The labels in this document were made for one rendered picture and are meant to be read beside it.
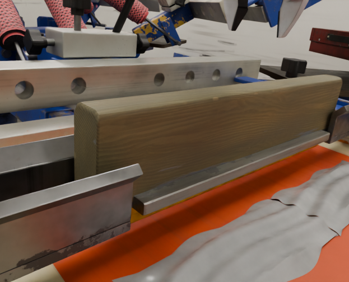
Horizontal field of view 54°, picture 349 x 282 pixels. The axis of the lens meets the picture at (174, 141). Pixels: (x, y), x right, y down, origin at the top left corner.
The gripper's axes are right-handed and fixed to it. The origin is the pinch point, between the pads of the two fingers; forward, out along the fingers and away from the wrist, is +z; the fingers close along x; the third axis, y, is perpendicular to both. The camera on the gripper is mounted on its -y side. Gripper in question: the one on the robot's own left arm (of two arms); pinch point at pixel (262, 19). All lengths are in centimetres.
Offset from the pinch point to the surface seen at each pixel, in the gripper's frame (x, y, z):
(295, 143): 2.8, -6.5, 12.5
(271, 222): 7.4, 4.5, 15.7
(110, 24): -331, -203, 29
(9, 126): -16.9, 16.9, 12.8
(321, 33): -41, -105, 5
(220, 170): 2.7, 6.4, 12.3
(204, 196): 0.5, 5.3, 16.4
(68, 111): -40.5, -1.6, 20.6
